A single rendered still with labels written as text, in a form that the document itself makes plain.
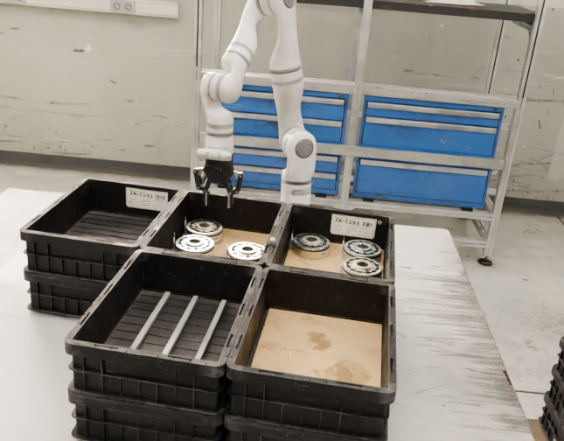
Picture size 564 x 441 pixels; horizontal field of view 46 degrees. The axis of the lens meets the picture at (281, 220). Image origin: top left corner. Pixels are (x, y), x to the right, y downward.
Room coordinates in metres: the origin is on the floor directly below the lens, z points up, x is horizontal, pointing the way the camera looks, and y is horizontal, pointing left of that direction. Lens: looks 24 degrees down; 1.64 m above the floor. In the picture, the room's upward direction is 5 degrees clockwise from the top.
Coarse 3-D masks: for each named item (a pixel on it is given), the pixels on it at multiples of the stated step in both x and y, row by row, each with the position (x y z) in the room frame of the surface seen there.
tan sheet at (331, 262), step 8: (336, 248) 1.69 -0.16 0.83; (288, 256) 1.61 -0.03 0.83; (296, 256) 1.62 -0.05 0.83; (328, 256) 1.63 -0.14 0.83; (336, 256) 1.64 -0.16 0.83; (288, 264) 1.57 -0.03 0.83; (296, 264) 1.57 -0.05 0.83; (304, 264) 1.57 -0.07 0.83; (312, 264) 1.58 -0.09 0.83; (320, 264) 1.58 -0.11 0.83; (328, 264) 1.58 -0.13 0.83; (336, 264) 1.59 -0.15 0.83
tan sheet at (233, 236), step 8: (224, 232) 1.73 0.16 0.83; (232, 232) 1.74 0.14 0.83; (240, 232) 1.74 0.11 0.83; (248, 232) 1.75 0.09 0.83; (224, 240) 1.68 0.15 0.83; (232, 240) 1.69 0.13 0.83; (240, 240) 1.69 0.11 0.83; (248, 240) 1.69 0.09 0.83; (256, 240) 1.70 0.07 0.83; (264, 240) 1.70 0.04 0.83; (216, 248) 1.62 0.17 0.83; (224, 248) 1.63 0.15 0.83; (224, 256) 1.58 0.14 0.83
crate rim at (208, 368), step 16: (176, 256) 1.37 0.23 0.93; (192, 256) 1.37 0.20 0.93; (256, 272) 1.32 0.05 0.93; (112, 288) 1.20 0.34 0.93; (96, 304) 1.13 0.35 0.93; (80, 320) 1.07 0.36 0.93; (240, 320) 1.12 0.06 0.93; (80, 352) 0.99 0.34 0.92; (96, 352) 0.99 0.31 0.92; (112, 352) 0.98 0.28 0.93; (128, 352) 0.98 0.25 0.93; (144, 352) 0.99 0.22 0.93; (224, 352) 1.01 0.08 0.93; (160, 368) 0.97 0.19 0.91; (176, 368) 0.97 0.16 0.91; (192, 368) 0.97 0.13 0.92; (208, 368) 0.96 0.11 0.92; (224, 368) 0.97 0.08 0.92
